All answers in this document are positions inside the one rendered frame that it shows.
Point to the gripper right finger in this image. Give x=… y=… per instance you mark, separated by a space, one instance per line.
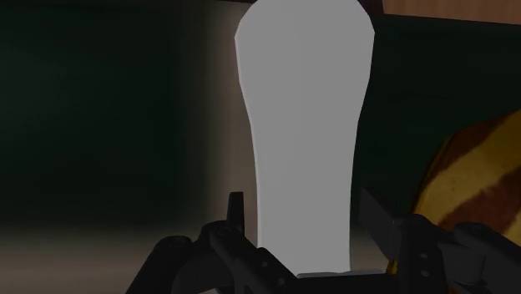
x=423 y=252

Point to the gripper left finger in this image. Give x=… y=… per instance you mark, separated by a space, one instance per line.
x=228 y=252

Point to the white club-shaped object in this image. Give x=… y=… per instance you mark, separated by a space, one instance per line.
x=303 y=134

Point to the yellow brown striped object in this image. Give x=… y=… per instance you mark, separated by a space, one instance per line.
x=476 y=179

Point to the dark green sofa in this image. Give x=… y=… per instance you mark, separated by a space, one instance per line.
x=427 y=89

